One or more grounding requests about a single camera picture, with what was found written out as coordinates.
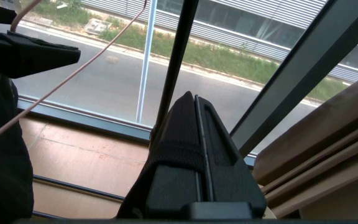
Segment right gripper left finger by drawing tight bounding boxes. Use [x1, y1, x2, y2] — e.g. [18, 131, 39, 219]
[145, 164, 203, 219]

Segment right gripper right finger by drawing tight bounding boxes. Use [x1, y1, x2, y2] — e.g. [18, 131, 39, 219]
[194, 95, 267, 219]

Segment pink clothes hanger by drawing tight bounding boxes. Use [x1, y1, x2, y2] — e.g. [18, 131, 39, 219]
[0, 0, 149, 150]

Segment black garment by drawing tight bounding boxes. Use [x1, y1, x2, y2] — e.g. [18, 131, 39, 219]
[116, 90, 205, 219]

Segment black shorts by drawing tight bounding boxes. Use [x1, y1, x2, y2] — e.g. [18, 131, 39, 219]
[0, 76, 34, 224]

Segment black clothes rack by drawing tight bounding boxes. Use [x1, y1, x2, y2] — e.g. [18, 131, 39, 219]
[32, 0, 200, 219]

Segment brown curtain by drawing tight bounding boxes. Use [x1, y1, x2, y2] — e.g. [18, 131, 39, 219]
[252, 70, 358, 219]

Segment window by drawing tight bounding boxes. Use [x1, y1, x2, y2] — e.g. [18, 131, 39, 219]
[0, 0, 358, 167]

